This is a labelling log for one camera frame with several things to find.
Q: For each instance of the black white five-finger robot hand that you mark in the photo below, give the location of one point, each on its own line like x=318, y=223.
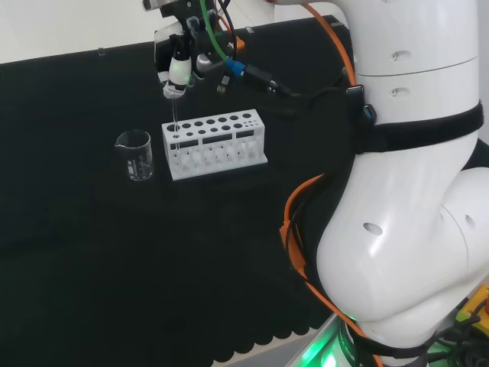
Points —
x=179, y=70

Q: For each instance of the clear glass rod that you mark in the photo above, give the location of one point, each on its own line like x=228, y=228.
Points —
x=174, y=114

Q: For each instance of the white test tube rack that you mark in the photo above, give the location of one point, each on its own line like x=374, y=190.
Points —
x=261, y=141

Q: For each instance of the clear cloth clip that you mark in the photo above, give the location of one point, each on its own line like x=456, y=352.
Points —
x=101, y=52
x=249, y=29

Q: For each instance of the black adapter box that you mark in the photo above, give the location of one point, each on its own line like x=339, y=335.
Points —
x=260, y=78

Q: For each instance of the clear glass beaker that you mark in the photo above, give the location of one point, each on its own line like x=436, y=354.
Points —
x=139, y=168

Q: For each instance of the black blue USB plug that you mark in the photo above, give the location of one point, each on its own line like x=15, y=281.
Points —
x=370, y=114
x=355, y=90

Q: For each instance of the black bench cloth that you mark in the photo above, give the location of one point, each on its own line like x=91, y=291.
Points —
x=153, y=248

